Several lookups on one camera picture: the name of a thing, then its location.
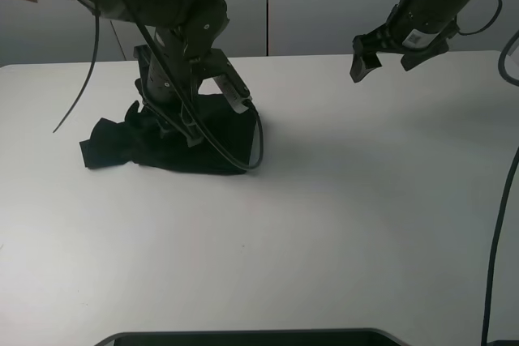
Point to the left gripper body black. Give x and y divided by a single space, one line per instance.
169 80

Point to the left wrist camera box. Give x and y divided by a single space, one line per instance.
233 89

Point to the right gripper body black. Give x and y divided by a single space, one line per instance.
410 27

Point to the black printed t-shirt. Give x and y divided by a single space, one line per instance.
141 140

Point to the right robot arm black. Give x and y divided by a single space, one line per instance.
418 30

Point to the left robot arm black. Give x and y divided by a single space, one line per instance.
180 35

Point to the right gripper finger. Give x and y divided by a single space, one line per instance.
414 58
362 65

